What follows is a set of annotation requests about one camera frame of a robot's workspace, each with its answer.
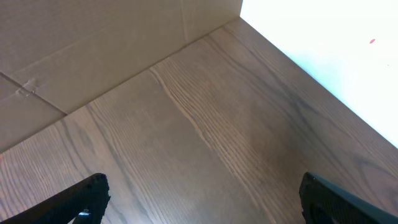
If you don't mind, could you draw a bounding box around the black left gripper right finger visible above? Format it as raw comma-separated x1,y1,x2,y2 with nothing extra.
299,172,397,224

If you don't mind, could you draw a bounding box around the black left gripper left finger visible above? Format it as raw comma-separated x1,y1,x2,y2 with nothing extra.
1,173,111,224

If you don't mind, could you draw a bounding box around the brown cardboard panel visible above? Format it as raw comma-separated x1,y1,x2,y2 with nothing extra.
1,0,242,151

